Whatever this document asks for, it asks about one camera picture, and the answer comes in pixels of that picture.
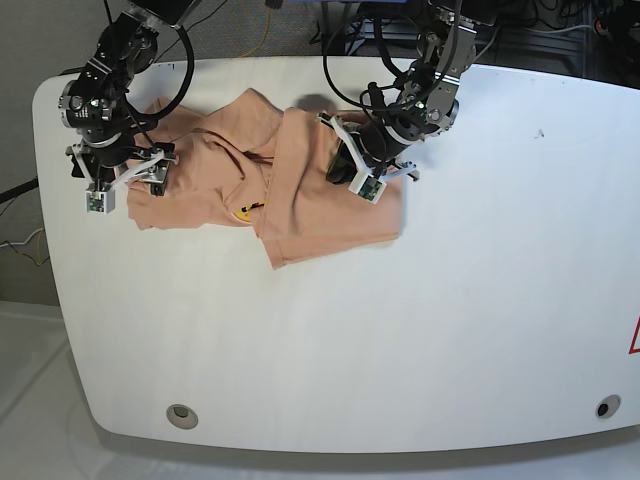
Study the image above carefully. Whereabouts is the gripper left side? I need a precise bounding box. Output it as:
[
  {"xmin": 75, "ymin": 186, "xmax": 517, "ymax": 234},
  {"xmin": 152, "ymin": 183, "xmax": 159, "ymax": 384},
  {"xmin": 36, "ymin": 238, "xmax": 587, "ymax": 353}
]
[{"xmin": 325, "ymin": 119, "xmax": 413, "ymax": 184}]

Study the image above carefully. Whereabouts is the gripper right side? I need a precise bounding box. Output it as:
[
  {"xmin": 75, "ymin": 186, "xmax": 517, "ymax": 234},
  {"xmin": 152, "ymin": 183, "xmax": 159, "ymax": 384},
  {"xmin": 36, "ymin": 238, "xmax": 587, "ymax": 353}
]
[{"xmin": 69, "ymin": 132, "xmax": 169, "ymax": 196}]

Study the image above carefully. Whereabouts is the peach pink T-shirt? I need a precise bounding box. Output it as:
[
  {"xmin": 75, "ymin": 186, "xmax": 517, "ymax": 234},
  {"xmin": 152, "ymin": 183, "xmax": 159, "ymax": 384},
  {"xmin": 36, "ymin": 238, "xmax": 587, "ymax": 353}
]
[{"xmin": 127, "ymin": 89, "xmax": 404, "ymax": 268}]

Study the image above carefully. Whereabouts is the black metal table leg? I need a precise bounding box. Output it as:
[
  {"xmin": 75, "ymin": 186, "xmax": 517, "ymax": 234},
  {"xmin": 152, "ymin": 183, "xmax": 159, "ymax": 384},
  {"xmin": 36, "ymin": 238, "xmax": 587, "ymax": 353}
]
[{"xmin": 313, "ymin": 1, "xmax": 352, "ymax": 56}]

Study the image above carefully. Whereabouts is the red warning triangle sticker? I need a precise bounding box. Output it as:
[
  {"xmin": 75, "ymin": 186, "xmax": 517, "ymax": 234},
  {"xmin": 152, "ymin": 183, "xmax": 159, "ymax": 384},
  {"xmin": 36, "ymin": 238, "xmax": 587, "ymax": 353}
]
[{"xmin": 629, "ymin": 318, "xmax": 640, "ymax": 354}]

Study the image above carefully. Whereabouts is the white floor cable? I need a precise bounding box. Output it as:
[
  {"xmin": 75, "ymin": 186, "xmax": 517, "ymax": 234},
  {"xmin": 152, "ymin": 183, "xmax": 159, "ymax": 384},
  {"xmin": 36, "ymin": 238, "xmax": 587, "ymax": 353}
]
[{"xmin": 0, "ymin": 227, "xmax": 46, "ymax": 251}]

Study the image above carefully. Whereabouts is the yellow floor cable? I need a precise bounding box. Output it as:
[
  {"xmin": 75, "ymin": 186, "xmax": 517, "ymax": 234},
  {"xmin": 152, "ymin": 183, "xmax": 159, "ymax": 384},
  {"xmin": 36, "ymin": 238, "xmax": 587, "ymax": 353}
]
[{"xmin": 242, "ymin": 0, "xmax": 273, "ymax": 59}]

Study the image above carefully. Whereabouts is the black looping arm cable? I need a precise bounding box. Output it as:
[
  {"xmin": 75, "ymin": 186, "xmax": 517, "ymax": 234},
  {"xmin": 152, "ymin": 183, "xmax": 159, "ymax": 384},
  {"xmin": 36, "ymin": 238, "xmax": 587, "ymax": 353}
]
[{"xmin": 322, "ymin": 9, "xmax": 416, "ymax": 114}]

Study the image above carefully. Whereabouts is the left table cable grommet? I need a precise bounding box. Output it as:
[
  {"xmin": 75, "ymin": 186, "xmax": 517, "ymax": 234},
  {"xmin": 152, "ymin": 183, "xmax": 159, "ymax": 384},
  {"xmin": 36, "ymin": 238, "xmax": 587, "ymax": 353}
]
[{"xmin": 166, "ymin": 404, "xmax": 199, "ymax": 430}]

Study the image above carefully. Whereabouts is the table cable grommet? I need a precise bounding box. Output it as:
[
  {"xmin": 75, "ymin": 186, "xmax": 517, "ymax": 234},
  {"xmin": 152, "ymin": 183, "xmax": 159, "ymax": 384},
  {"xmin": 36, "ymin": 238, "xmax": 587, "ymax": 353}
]
[
  {"xmin": 166, "ymin": 404, "xmax": 199, "ymax": 430},
  {"xmin": 595, "ymin": 395, "xmax": 621, "ymax": 419}
]

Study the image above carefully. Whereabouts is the aluminium frame rail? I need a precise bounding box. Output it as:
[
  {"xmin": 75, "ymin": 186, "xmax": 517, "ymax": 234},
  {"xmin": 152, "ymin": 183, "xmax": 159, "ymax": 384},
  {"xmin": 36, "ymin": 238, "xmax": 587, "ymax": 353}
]
[{"xmin": 474, "ymin": 24, "xmax": 598, "ymax": 79}]

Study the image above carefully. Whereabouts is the right table cable grommet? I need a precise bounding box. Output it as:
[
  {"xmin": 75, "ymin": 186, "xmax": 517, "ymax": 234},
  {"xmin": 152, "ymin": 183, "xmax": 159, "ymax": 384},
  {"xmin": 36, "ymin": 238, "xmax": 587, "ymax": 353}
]
[{"xmin": 595, "ymin": 395, "xmax": 621, "ymax": 419}]

